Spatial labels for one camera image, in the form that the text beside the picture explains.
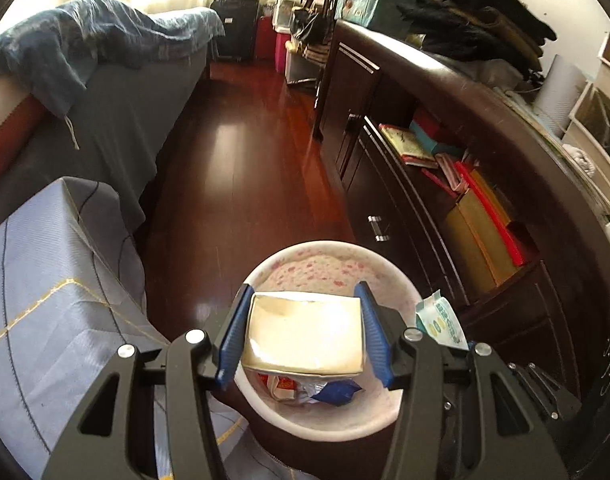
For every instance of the green and yellow book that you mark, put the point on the green and yellow book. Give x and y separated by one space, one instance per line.
407 145

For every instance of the striped pouch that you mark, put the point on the striped pouch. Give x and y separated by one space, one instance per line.
451 172

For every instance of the red pillow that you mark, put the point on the red pillow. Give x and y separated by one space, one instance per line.
7 145

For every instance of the white cylinder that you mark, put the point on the white cylinder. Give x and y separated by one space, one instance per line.
560 92

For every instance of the black handbag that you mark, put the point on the black handbag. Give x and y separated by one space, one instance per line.
307 25

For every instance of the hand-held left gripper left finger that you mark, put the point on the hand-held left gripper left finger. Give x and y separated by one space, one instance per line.
235 340

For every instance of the grey sofa with blue blanket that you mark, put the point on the grey sofa with blue blanket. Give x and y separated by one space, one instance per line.
120 125

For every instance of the pile of dark clothes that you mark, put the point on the pile of dark clothes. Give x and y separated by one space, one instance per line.
477 15

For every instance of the white shelf unit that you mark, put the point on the white shelf unit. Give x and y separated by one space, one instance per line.
602 115

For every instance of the black suitcase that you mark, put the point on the black suitcase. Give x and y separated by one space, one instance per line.
235 27

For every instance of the cream cardboard box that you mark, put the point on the cream cardboard box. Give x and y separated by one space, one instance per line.
305 332

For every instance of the striped bag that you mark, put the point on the striped bag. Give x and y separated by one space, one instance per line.
317 52

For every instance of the dark wooden cabinet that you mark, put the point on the dark wooden cabinet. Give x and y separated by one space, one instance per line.
490 125

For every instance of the white crate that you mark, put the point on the white crate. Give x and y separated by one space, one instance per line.
285 12

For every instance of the wet wipes packet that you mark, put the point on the wet wipes packet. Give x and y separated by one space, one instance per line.
442 322

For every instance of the white storage box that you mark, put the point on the white storage box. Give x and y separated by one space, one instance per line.
302 67

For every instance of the red folder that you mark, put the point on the red folder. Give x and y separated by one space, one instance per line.
492 215

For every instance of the blue wrapper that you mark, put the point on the blue wrapper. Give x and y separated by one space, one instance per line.
337 392

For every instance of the blue blanket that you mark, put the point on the blue blanket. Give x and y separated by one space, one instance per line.
60 45

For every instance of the white pillow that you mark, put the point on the white pillow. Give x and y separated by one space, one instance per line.
0 105

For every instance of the red box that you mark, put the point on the red box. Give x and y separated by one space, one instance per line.
266 37

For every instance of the teal box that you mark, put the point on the teal box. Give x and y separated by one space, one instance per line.
435 140

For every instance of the yellow envelope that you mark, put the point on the yellow envelope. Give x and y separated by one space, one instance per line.
477 242

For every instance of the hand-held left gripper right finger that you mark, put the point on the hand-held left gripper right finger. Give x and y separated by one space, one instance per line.
377 340

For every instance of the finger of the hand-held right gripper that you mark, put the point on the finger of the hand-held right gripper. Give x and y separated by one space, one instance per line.
545 392

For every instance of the white and red packet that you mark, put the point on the white and red packet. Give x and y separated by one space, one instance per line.
282 386

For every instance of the grey-white cloth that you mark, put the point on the grey-white cloth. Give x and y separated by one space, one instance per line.
579 157

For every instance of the white floral trash bin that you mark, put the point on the white floral trash bin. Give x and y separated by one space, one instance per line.
330 267

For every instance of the pink container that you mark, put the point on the pink container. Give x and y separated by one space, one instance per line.
283 52

